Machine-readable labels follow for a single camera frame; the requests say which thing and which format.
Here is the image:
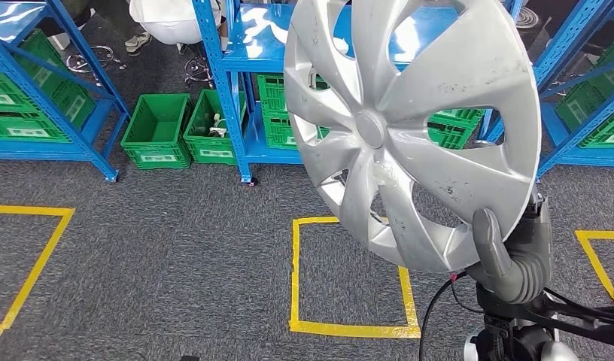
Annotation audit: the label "green crate with parts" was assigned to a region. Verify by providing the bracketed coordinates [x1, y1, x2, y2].
[183, 88, 247, 166]

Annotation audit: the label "person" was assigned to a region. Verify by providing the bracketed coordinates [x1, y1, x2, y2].
[125, 0, 227, 56]
[40, 0, 96, 51]

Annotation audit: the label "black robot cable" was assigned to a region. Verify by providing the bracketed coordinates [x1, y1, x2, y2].
[418, 272, 467, 361]

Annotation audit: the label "small white plastic parts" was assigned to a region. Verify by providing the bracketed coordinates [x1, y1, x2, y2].
[208, 113, 229, 138]

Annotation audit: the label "yellow floor tape square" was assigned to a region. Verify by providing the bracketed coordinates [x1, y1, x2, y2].
[0, 204, 76, 337]
[289, 215, 421, 340]
[575, 229, 614, 306]

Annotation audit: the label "blue metal shelf rack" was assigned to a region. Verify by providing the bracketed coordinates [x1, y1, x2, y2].
[486, 0, 614, 181]
[0, 0, 131, 183]
[191, 0, 524, 187]

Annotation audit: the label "empty green plastic crate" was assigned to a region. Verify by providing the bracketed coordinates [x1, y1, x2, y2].
[120, 93, 193, 171]

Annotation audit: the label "chrome stool base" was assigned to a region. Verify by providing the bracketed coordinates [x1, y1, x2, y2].
[65, 45, 127, 73]
[184, 54, 214, 88]

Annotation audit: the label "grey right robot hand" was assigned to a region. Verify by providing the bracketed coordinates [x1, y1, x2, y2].
[466, 196, 553, 305]

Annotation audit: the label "black round stool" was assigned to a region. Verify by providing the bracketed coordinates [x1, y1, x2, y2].
[513, 5, 541, 30]

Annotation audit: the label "silver plastic wheel hubcap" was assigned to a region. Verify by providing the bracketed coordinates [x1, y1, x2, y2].
[283, 0, 543, 274]

